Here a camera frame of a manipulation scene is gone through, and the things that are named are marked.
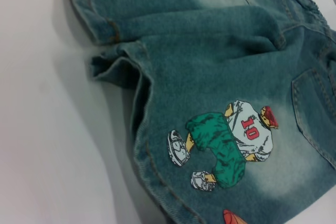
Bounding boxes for blue denim shorts with print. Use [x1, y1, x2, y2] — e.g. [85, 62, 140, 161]
[61, 0, 336, 224]

